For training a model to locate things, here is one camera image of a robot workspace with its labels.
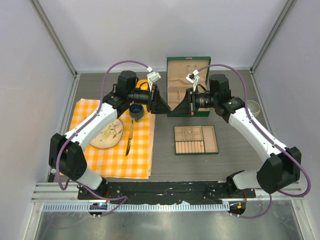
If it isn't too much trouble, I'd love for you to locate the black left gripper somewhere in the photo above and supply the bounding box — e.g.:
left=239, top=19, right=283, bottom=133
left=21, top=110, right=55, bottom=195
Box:
left=127, top=84, right=172, bottom=115

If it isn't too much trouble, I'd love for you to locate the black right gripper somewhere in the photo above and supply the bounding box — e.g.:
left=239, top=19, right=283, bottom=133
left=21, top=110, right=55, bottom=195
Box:
left=172, top=87, right=218, bottom=116

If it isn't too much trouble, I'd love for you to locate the green jewelry tray insert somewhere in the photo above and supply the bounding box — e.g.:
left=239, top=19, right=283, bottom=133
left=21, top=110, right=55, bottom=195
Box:
left=173, top=125, right=219, bottom=156

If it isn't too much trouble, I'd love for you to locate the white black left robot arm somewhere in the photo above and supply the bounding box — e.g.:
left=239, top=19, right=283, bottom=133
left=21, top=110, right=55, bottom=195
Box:
left=48, top=70, right=171, bottom=200

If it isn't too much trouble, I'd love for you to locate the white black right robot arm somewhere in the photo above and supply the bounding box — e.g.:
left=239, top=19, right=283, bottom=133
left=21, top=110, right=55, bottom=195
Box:
left=173, top=74, right=302, bottom=198

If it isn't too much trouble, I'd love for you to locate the green jewelry box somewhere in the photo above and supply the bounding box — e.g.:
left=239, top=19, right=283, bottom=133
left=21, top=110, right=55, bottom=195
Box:
left=167, top=56, right=211, bottom=117

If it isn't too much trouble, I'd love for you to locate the dark blue mug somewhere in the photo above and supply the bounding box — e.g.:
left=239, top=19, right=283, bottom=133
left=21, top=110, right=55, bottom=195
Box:
left=128, top=103, right=145, bottom=122

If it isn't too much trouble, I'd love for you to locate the orange bowl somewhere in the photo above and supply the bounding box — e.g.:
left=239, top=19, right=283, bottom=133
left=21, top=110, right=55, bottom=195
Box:
left=135, top=79, right=150, bottom=91

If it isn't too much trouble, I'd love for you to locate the orange white checkered cloth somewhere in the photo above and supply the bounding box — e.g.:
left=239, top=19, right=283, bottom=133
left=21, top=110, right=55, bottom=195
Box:
left=84, top=111, right=156, bottom=179

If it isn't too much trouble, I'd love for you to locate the beige bird pattern plate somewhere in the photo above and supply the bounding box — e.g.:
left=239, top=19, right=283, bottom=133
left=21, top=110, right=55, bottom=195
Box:
left=90, top=119, right=124, bottom=149

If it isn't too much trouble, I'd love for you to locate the grey striped mug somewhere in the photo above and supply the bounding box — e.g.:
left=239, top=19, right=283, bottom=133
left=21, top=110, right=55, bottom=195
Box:
left=247, top=100, right=261, bottom=118

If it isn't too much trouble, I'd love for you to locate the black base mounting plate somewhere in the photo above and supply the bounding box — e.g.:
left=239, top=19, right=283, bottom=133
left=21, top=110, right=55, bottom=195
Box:
left=77, top=180, right=256, bottom=204

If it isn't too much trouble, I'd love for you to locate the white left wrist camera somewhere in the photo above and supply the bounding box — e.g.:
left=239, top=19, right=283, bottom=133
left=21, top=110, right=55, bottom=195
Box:
left=147, top=66, right=161, bottom=92

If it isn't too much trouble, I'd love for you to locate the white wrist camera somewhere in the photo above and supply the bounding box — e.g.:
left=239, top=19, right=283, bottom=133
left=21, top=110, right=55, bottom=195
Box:
left=185, top=69, right=200, bottom=92
left=147, top=66, right=161, bottom=92

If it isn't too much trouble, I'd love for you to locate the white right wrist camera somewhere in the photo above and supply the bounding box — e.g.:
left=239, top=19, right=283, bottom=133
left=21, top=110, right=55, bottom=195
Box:
left=185, top=69, right=200, bottom=92

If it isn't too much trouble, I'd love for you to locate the black handled knife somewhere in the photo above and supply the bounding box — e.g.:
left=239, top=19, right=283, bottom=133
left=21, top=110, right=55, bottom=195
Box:
left=125, top=120, right=134, bottom=156

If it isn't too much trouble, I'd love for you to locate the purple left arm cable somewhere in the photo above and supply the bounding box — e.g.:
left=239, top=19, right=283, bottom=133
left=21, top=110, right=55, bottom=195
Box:
left=56, top=59, right=153, bottom=221

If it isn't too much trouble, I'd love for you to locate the white slotted cable duct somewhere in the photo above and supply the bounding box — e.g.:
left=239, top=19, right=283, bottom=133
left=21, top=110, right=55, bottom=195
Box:
left=42, top=201, right=230, bottom=213

